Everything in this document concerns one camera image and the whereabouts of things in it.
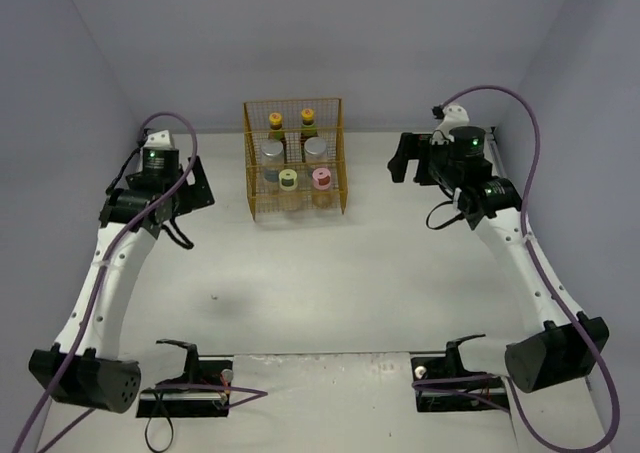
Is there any silver lid white shaker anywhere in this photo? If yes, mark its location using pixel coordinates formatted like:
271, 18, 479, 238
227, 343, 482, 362
260, 140, 285, 194

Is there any white shaker blue label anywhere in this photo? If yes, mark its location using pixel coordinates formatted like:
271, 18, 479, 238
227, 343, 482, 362
304, 136, 328, 172

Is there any yellow lid spice jar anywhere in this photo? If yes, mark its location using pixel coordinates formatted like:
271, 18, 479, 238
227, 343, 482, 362
278, 168, 302, 211

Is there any pink lid spice jar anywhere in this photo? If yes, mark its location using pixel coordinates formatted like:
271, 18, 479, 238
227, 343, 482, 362
311, 167, 332, 209

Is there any yellow cap sauce bottle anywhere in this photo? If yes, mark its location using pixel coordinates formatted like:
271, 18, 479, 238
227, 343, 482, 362
268, 112, 286, 148
300, 108, 318, 145

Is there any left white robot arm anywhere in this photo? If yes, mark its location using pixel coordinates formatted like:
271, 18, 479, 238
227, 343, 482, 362
28, 147, 214, 413

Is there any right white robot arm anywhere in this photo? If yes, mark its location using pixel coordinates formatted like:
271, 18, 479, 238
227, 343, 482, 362
387, 126, 609, 393

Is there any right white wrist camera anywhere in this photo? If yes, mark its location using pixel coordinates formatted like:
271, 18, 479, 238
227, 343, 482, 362
432, 103, 470, 138

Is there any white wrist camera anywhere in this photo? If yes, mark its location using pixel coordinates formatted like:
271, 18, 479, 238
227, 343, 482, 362
432, 103, 470, 138
142, 130, 175, 149

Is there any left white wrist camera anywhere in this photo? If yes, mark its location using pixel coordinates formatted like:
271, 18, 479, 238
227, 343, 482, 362
142, 130, 175, 149

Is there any yellow wire rack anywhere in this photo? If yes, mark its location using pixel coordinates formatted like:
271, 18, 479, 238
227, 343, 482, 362
243, 97, 348, 217

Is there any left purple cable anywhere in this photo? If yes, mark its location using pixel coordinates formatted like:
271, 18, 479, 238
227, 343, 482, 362
9, 112, 269, 453

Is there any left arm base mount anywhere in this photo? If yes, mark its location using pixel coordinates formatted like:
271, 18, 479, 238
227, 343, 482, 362
136, 339, 233, 419

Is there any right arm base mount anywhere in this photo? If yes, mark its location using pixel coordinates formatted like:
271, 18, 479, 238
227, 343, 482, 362
410, 335, 510, 414

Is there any black loop cable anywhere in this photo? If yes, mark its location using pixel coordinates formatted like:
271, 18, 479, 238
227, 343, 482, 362
143, 392, 176, 449

